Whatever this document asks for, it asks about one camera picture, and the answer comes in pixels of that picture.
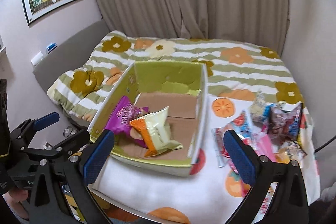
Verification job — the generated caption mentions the orange cream snack bag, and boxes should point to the orange cream snack bag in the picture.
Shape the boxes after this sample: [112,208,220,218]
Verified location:
[130,106,183,157]

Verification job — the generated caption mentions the pink marshmallow bag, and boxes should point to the pink marshmallow bag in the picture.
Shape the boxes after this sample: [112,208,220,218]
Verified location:
[240,133,277,162]

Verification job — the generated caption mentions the yellow snack bag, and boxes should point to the yellow snack bag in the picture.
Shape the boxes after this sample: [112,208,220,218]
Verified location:
[275,141,307,164]

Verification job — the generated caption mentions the floral striped quilt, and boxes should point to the floral striped quilt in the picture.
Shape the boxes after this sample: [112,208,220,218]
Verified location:
[47,31,303,122]

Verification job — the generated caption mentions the dark sponge snack bag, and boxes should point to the dark sponge snack bag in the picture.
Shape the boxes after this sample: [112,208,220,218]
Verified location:
[268,103,303,141]

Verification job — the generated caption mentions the grey headboard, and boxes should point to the grey headboard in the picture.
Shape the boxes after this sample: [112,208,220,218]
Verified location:
[33,20,109,92]

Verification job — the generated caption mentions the pale green snack bag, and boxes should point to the pale green snack bag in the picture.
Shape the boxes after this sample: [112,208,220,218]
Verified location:
[249,92,270,123]

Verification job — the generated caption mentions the red blue snack bag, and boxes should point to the red blue snack bag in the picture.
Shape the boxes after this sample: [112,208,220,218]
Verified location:
[211,110,253,173]

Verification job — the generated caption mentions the white persimmon print cloth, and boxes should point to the white persimmon print cloth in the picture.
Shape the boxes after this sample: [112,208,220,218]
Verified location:
[90,94,321,224]

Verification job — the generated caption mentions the purple snack bag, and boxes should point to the purple snack bag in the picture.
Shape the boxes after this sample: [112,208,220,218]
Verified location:
[104,96,149,148]

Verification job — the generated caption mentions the white blue wall device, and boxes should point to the white blue wall device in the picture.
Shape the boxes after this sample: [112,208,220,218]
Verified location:
[30,43,58,67]

